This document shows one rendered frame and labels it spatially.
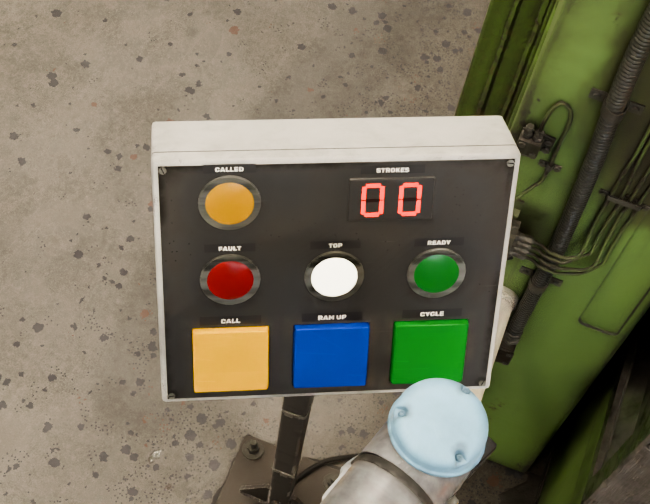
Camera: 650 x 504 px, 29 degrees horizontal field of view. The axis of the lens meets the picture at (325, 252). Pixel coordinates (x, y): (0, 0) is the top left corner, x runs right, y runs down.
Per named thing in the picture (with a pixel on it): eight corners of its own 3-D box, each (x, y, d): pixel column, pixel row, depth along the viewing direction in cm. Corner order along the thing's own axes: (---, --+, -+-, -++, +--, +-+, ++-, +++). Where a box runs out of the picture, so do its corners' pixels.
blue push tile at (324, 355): (366, 386, 128) (370, 327, 124) (293, 389, 127) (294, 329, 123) (364, 375, 129) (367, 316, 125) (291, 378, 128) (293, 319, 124)
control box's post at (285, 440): (284, 520, 220) (344, 229, 124) (264, 512, 220) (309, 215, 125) (292, 500, 222) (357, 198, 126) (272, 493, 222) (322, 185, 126)
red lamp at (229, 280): (246, 311, 121) (247, 292, 117) (201, 294, 121) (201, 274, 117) (258, 284, 122) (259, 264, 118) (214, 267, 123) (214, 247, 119)
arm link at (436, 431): (364, 430, 93) (432, 349, 96) (350, 474, 103) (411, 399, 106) (450, 496, 91) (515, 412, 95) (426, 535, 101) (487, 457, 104)
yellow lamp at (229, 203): (246, 236, 116) (247, 214, 112) (199, 219, 117) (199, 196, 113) (258, 209, 118) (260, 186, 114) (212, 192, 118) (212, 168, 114)
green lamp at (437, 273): (450, 304, 123) (457, 285, 119) (405, 287, 123) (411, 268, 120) (459, 278, 124) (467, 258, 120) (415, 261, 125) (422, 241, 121)
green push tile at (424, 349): (463, 382, 129) (469, 323, 125) (390, 385, 128) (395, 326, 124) (459, 371, 130) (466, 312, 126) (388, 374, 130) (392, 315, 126)
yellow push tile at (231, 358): (268, 390, 127) (269, 330, 123) (194, 393, 126) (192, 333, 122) (267, 379, 128) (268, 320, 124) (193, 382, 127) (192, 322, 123)
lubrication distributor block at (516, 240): (512, 281, 163) (537, 231, 151) (467, 264, 163) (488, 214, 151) (520, 259, 164) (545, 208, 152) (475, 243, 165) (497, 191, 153)
